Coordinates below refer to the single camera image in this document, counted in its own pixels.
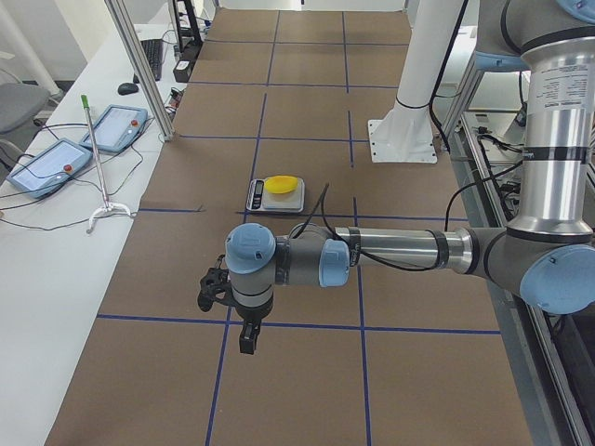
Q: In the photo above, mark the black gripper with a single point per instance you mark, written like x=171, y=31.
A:
x=251, y=315

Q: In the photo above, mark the yellow mango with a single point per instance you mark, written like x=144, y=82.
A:
x=281, y=184

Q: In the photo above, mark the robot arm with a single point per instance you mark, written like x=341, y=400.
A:
x=544, y=255

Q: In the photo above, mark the silver digital kitchen scale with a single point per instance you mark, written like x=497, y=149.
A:
x=260, y=201

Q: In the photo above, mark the far blue teach pendant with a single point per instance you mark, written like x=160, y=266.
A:
x=117, y=127

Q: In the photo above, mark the blue teach pendant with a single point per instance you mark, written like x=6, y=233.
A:
x=50, y=169
x=117, y=127

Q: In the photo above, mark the orange usb hub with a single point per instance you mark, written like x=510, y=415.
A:
x=174, y=98

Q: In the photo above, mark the near blue teach pendant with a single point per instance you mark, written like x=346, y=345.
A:
x=50, y=169

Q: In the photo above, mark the black computer box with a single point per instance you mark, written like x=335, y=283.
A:
x=183, y=71

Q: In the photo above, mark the black computer mouse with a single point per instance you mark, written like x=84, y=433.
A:
x=126, y=89

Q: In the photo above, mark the black keyboard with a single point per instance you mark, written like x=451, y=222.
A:
x=153, y=50

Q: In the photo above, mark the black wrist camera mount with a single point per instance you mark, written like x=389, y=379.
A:
x=215, y=287

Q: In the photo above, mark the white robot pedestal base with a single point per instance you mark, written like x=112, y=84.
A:
x=404, y=135

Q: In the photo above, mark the aluminium frame post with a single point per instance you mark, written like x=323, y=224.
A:
x=141, y=67

